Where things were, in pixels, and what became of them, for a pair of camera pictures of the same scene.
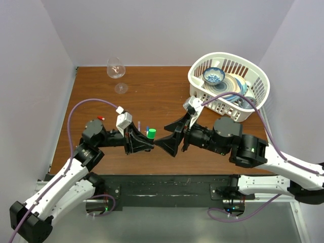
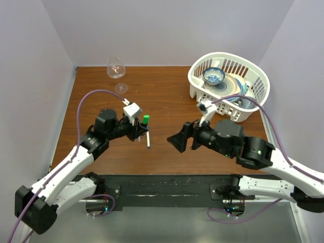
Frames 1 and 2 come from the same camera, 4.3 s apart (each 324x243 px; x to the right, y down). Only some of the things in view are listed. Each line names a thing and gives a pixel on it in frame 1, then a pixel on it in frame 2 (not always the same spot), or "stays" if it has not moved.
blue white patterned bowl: [213, 76] stays
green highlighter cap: [151, 133] → [146, 119]
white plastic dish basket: [255, 75] stays
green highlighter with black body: [150, 140] → [144, 125]
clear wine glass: [115, 69] stays
